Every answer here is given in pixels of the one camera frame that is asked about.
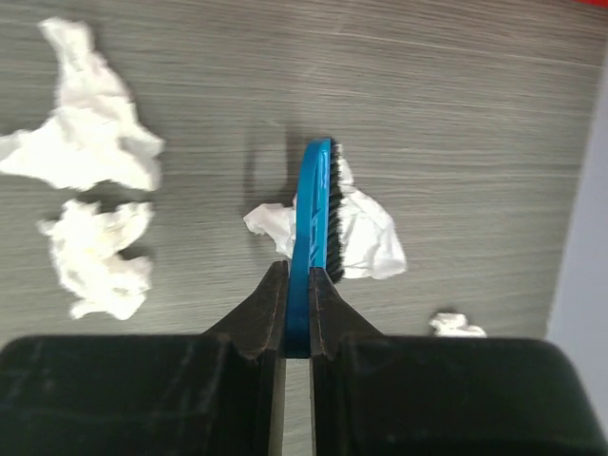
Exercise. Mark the small paper scrap far right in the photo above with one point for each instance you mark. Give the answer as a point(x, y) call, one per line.
point(454, 325)

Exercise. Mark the blue hand brush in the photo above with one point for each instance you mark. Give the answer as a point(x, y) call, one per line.
point(317, 241)

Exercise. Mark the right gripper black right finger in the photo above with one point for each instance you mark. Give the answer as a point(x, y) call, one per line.
point(331, 320)

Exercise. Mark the paper scrap upper right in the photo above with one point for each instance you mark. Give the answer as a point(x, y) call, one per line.
point(93, 133)

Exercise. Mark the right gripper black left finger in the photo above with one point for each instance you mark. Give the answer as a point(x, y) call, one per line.
point(247, 411)

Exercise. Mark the red plastic tray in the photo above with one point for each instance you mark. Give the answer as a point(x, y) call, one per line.
point(595, 3)

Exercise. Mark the paper scrap middle right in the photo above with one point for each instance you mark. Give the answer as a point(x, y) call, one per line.
point(85, 246)

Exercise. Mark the curled paper scrap right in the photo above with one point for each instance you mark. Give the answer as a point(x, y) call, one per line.
point(371, 247)

